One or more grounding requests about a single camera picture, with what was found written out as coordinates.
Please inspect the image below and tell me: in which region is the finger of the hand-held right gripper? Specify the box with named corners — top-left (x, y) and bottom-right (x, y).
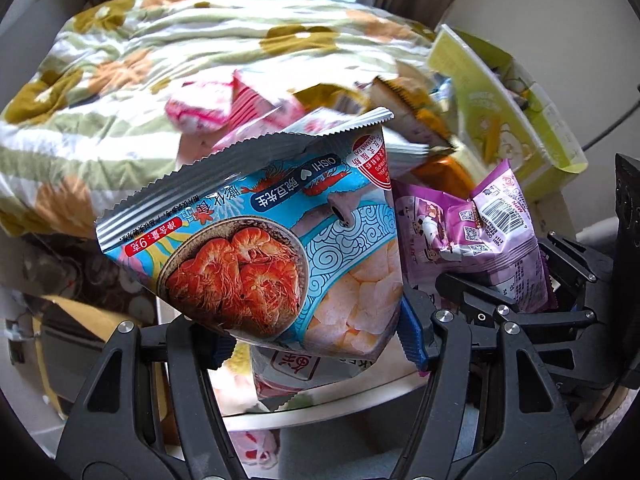
top-left (435, 272), bottom-right (598, 356)
top-left (537, 232), bottom-right (616, 311)

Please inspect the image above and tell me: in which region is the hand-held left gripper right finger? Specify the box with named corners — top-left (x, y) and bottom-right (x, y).
top-left (387, 287), bottom-right (586, 480)

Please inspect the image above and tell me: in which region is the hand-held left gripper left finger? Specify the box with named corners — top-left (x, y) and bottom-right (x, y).
top-left (54, 316), bottom-right (251, 480)

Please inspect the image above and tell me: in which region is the purple snack packet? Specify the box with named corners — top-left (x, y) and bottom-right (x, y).
top-left (392, 180), bottom-right (558, 313)
top-left (471, 159), bottom-right (540, 257)

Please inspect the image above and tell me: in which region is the blue shrimp chip packet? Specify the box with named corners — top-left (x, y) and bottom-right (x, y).
top-left (95, 107), bottom-right (406, 361)

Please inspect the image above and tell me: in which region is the yellow-green cardboard box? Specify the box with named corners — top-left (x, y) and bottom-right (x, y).
top-left (427, 24), bottom-right (588, 196)

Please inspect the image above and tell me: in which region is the glossy orange snack packet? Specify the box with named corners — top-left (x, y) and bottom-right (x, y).
top-left (412, 152), bottom-right (477, 199)

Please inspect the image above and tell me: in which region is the dark patterned cloth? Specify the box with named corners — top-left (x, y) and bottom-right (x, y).
top-left (0, 234), bottom-right (162, 322)

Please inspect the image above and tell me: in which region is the silver snack packet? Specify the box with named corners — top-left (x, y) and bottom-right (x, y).
top-left (385, 130), bottom-right (432, 167)

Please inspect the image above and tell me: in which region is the brown orange snack packet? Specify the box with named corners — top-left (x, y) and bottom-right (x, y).
top-left (372, 76), bottom-right (455, 152)

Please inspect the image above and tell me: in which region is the light pink snack packet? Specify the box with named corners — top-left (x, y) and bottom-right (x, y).
top-left (210, 107), bottom-right (361, 157)

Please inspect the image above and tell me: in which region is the pink striped snack packet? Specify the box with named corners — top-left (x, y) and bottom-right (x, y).
top-left (230, 67), bottom-right (307, 133)

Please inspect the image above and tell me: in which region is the floral striped blanket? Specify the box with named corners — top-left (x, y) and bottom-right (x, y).
top-left (0, 0), bottom-right (441, 241)

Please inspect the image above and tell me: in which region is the black cable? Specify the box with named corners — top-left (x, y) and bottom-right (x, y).
top-left (582, 85), bottom-right (640, 152)

